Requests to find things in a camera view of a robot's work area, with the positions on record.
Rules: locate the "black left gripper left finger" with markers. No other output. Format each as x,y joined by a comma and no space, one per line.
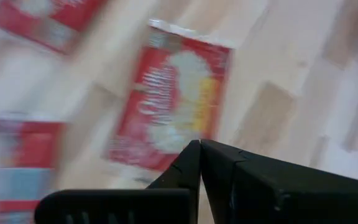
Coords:
120,208

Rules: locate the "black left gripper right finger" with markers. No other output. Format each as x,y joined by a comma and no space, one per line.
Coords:
275,193

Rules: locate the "red popcorn bag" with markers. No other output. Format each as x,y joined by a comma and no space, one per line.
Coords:
42,18
26,146
166,109

